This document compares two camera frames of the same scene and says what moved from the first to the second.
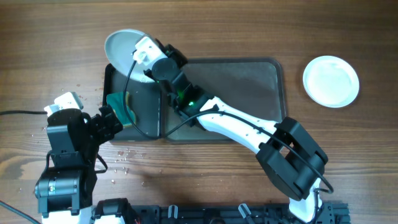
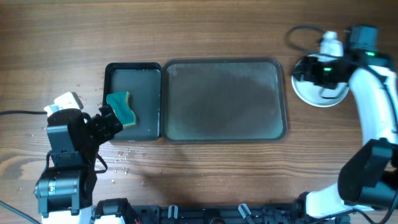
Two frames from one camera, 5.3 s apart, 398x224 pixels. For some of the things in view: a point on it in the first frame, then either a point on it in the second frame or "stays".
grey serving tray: x=255 y=86 stays
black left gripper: x=104 y=120 stays
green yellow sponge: x=116 y=101 stays
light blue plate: x=118 y=47 -> x=318 y=96
